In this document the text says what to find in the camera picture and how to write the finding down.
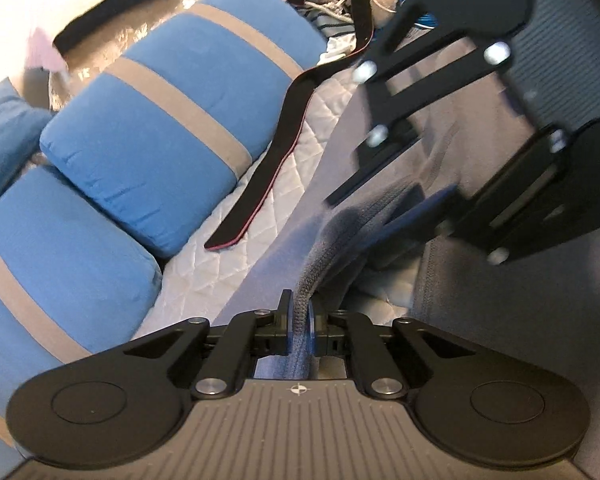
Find right blue striped pillow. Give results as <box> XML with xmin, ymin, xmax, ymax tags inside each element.
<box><xmin>40</xmin><ymin>0</ymin><xmax>326</xmax><ymax>259</ymax></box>

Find black strap red edge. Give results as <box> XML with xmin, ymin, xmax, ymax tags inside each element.
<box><xmin>204</xmin><ymin>0</ymin><xmax>374</xmax><ymax>252</ymax></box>

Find blue striped pillow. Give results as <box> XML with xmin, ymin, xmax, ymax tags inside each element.
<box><xmin>40</xmin><ymin>0</ymin><xmax>326</xmax><ymax>259</ymax></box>
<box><xmin>0</xmin><ymin>166</ymin><xmax>162</xmax><ymax>478</ymax></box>

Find white striped cloth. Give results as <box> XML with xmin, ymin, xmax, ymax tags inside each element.
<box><xmin>296</xmin><ymin>2</ymin><xmax>356</xmax><ymax>65</ymax></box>

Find blue-grey sweatpants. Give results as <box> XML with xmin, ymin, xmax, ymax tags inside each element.
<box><xmin>187</xmin><ymin>0</ymin><xmax>600</xmax><ymax>479</ymax></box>

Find plain blue pillow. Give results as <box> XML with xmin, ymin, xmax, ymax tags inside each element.
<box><xmin>0</xmin><ymin>78</ymin><xmax>53</xmax><ymax>196</ymax></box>

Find quilted white bedspread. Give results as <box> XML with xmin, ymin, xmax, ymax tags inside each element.
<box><xmin>134</xmin><ymin>68</ymin><xmax>354</xmax><ymax>338</ymax></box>

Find left blue striped pillow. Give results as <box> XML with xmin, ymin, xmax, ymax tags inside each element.
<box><xmin>0</xmin><ymin>166</ymin><xmax>162</xmax><ymax>478</ymax></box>

